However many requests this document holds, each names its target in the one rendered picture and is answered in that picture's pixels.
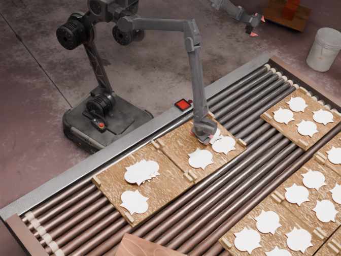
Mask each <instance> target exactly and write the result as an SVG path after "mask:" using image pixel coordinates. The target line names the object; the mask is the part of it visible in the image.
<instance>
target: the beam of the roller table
mask: <svg viewBox="0 0 341 256"><path fill-rule="evenodd" d="M269 58H270V57H269V56H268V55H266V54H265V53H262V54H261V55H259V56H257V57H256V58H254V59H252V60H251V61H249V62H247V63H246V64H244V65H242V66H241V67H239V68H237V69H236V70H234V71H232V72H230V73H229V74H227V75H225V76H224V77H222V78H220V79H219V80H217V81H215V82H214V83H212V84H210V85H209V86H207V87H205V88H204V92H205V96H206V99H207V101H209V100H210V99H212V98H214V97H215V96H217V95H218V94H220V93H222V92H223V91H225V90H226V89H228V88H230V87H231V86H233V85H235V84H236V83H238V82H239V81H241V80H243V79H244V78H246V77H248V76H249V75H251V74H252V73H254V72H255V71H257V70H258V69H260V68H262V67H263V66H264V65H266V64H267V63H268V60H269ZM191 105H192V106H191V107H190V108H189V109H187V110H186V111H184V112H182V111H181V110H180V109H178V108H177V107H176V106H173V107H171V108H170V109H168V110H166V111H165V112H163V113H161V114H160V115H158V116H156V117H155V118H153V119H151V120H150V121H148V122H146V123H145V124H143V125H141V126H139V127H138V128H136V129H135V130H133V131H131V132H130V133H128V134H126V135H125V136H123V137H121V138H120V139H118V140H116V141H115V142H113V143H111V144H110V145H108V146H106V147H105V148H103V149H101V150H99V151H98V152H96V153H94V154H93V155H91V156H89V157H88V158H86V159H84V160H82V161H81V162H79V163H77V164H76V165H74V166H72V167H71V168H69V169H67V170H66V171H64V172H62V173H61V174H59V175H57V176H56V177H54V178H52V179H51V180H49V181H47V182H45V183H44V184H42V185H40V186H39V187H37V188H35V189H34V190H32V191H30V192H29V193H27V194H25V195H24V196H22V197H20V198H19V199H17V200H15V201H14V202H12V203H11V204H9V205H7V206H5V207H4V208H2V209H0V219H1V221H2V222H3V223H4V225H5V226H6V227H7V224H6V221H5V220H6V219H7V218H9V217H11V216H12V215H14V214H16V213H17V214H18V215H19V217H22V216H24V215H25V214H26V213H27V212H29V211H32V210H34V209H35V208H37V207H39V206H40V205H42V204H43V203H45V202H46V201H48V200H50V199H51V198H53V197H54V196H56V195H58V194H59V193H61V192H62V191H64V190H66V189H67V188H69V187H70V186H72V185H74V184H75V183H77V182H78V181H80V180H82V179H83V178H85V177H87V176H88V175H90V174H91V173H93V172H95V171H96V170H98V169H99V168H101V167H103V166H104V165H106V164H107V163H109V162H111V161H112V160H114V159H115V158H117V157H119V156H120V155H122V154H124V153H125V152H127V151H129V150H130V149H132V148H133V147H135V146H137V145H138V144H140V143H141V142H143V141H145V140H146V139H148V138H149V137H151V136H152V135H154V134H156V133H157V132H159V131H160V130H162V129H164V128H165V127H167V126H168V125H170V124H172V123H173V122H175V121H177V120H178V119H180V118H181V117H183V116H185V115H186V114H188V113H189V112H191V111H193V103H191ZM7 228H8V227H7Z"/></svg>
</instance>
